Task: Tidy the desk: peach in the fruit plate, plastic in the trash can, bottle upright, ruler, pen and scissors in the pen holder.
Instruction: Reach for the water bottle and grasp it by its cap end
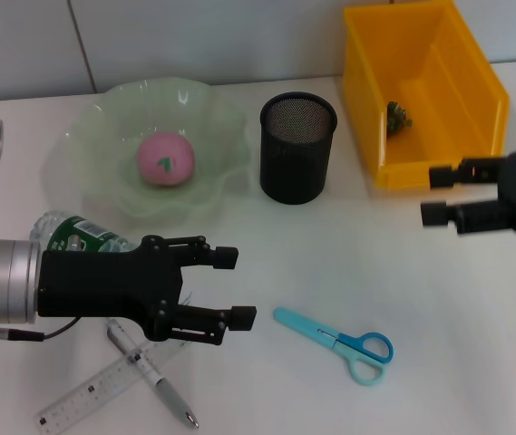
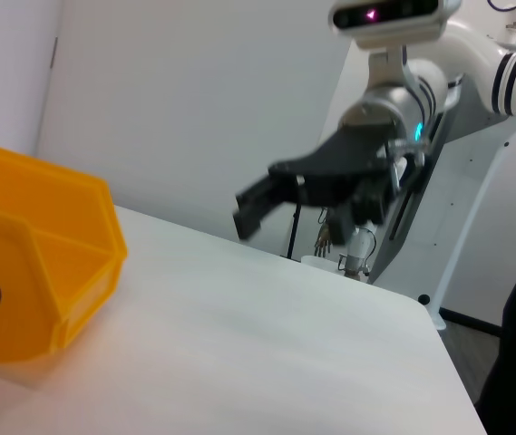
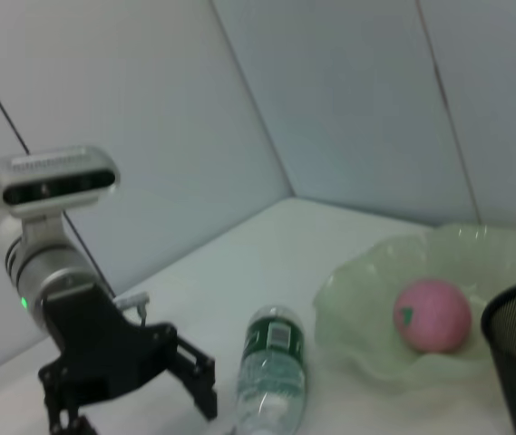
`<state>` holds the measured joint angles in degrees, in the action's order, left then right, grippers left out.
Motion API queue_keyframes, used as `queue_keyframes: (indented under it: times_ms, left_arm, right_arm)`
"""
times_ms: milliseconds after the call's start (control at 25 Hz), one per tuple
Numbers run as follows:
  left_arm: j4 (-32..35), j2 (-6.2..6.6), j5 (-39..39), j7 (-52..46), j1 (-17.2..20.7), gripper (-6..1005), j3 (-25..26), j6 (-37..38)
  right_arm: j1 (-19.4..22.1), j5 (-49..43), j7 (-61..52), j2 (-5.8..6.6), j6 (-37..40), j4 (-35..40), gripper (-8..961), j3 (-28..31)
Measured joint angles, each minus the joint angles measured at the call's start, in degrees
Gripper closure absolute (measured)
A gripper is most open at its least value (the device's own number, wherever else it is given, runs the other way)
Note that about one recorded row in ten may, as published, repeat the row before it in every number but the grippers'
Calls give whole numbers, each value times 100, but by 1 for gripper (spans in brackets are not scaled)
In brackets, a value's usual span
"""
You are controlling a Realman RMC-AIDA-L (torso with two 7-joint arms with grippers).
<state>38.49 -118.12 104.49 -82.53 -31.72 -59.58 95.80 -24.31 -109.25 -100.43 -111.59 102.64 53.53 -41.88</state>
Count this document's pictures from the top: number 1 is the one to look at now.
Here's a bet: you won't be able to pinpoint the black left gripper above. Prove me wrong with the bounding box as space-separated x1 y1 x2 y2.
36 234 258 348

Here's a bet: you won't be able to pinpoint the green plastic wrapper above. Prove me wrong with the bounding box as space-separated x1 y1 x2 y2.
385 100 414 138

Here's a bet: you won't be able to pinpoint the pink peach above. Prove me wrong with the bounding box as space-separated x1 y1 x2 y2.
136 130 197 189

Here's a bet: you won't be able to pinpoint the clear green-label water bottle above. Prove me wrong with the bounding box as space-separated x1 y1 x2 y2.
29 208 195 314

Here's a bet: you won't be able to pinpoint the white grey ballpoint pen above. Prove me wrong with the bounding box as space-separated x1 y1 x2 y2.
104 316 201 430

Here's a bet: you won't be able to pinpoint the blue and teal scissors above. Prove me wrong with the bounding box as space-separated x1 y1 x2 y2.
272 306 395 388

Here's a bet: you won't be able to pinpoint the black mesh pen holder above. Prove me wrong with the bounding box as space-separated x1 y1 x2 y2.
258 92 338 207

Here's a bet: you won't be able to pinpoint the clear plastic ruler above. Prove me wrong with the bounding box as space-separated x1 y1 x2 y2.
34 337 195 430

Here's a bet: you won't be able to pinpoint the green glass fruit plate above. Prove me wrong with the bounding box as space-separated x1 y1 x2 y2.
60 77 252 228

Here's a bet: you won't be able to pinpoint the yellow plastic bin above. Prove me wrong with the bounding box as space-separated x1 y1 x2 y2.
341 0 511 192

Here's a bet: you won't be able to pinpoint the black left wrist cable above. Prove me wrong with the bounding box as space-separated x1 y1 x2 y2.
0 315 80 348

